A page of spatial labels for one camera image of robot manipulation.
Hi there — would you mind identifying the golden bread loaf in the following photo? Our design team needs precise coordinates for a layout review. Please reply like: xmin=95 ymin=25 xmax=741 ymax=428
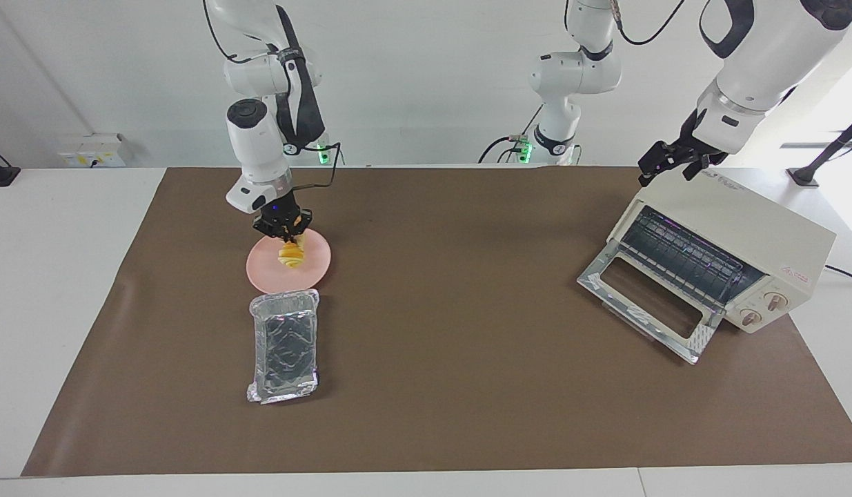
xmin=277 ymin=233 xmax=308 ymax=271

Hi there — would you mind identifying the aluminium foil tray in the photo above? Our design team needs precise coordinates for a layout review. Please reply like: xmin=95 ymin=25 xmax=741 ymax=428
xmin=246 ymin=289 xmax=321 ymax=405

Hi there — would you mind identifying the cream toaster oven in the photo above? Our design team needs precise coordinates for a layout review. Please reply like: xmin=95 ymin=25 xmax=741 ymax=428
xmin=607 ymin=168 xmax=838 ymax=335

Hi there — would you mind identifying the metal oven rack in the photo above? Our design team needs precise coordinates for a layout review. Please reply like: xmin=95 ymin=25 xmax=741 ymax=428
xmin=619 ymin=206 xmax=764 ymax=308

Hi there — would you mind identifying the glass oven door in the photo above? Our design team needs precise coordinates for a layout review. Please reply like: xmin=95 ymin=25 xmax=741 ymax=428
xmin=577 ymin=242 xmax=726 ymax=365

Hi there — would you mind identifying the pink round plate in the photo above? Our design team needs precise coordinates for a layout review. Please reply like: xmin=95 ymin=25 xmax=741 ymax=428
xmin=246 ymin=228 xmax=332 ymax=294

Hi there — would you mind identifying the brown table mat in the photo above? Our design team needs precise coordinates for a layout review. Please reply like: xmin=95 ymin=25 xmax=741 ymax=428
xmin=22 ymin=166 xmax=852 ymax=477

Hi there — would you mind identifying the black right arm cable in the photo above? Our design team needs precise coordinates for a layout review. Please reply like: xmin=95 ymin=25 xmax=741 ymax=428
xmin=204 ymin=0 xmax=342 ymax=193

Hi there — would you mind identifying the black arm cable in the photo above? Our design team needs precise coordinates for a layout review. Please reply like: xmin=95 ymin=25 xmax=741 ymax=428
xmin=608 ymin=0 xmax=685 ymax=47
xmin=204 ymin=0 xmax=342 ymax=193

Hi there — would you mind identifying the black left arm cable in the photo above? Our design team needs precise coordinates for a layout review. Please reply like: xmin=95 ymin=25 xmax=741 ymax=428
xmin=608 ymin=0 xmax=685 ymax=47

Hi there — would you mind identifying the black left base cable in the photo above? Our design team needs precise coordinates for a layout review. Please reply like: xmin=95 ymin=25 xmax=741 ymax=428
xmin=477 ymin=104 xmax=545 ymax=164

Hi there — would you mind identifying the white wall socket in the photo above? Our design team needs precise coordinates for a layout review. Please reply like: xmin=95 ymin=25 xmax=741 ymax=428
xmin=57 ymin=133 xmax=128 ymax=168

